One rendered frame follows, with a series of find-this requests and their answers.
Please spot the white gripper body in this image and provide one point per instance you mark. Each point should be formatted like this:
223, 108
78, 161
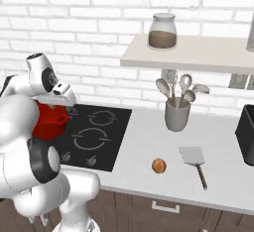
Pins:
54, 99

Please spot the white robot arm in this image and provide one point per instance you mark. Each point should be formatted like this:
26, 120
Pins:
20, 133

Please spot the red pot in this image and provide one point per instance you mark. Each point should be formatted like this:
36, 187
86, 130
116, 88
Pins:
49, 120

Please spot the orange onion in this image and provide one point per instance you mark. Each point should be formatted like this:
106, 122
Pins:
159, 166

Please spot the grey utensil pot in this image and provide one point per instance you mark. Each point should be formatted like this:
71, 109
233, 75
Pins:
177, 118

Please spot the hob knob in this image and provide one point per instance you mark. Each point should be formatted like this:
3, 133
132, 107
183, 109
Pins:
65, 157
74, 111
91, 161

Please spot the black hob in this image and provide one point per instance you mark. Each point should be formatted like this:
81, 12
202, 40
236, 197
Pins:
99, 143

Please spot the large grey spoon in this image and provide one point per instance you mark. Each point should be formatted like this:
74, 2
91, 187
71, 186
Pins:
163, 86

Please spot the grey slotted turner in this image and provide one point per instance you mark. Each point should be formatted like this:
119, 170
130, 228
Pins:
170, 77

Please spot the glass jar with brown contents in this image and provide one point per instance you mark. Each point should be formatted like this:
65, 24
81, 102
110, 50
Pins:
162, 36

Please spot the brown cupboard door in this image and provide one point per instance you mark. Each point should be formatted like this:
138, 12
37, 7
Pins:
6, 217

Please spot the small grey spoon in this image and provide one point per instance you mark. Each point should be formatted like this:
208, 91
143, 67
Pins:
189, 96

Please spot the brown drawer front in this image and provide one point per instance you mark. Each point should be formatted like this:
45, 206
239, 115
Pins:
139, 214

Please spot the grey ladle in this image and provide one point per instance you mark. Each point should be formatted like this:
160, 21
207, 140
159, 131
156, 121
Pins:
201, 89

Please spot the black appliance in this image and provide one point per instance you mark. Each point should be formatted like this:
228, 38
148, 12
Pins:
247, 137

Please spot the white wall shelf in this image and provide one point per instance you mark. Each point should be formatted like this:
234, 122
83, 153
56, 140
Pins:
198, 52

